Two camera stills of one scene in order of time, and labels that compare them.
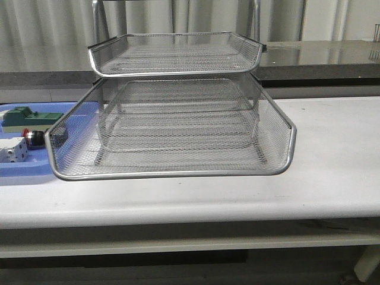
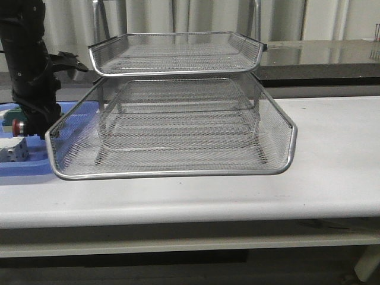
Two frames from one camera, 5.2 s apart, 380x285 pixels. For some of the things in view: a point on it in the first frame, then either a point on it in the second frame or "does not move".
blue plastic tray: x=37 y=163 does not move
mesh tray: x=174 y=53 does not move
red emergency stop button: x=35 y=139 to x=17 y=127
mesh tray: x=126 y=127 does not move
